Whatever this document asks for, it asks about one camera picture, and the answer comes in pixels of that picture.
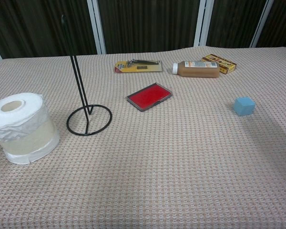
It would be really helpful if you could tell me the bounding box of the black wire towel holder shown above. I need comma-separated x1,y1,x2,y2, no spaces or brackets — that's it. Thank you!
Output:
61,14,113,136

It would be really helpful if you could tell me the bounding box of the razor in yellow card pack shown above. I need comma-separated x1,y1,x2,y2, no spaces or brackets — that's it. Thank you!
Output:
113,59,163,73

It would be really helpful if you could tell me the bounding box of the beige waffle weave tablecloth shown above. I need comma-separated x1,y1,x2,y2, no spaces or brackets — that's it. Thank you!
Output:
0,46,286,229

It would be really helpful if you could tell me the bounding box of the yellow and red small box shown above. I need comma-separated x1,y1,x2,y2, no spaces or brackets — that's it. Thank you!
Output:
201,53,237,74

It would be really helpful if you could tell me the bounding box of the brown bottle with white cap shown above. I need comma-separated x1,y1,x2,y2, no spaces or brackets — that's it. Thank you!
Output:
172,61,220,78

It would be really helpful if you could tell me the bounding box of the light blue cube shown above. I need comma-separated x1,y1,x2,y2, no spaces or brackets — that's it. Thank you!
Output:
233,96,256,117

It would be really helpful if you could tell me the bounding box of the white toilet paper roll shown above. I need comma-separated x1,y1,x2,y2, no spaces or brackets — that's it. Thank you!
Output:
0,92,61,165

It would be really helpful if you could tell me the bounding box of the red ink stamp pad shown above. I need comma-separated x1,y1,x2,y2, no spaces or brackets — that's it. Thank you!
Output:
126,82,174,112

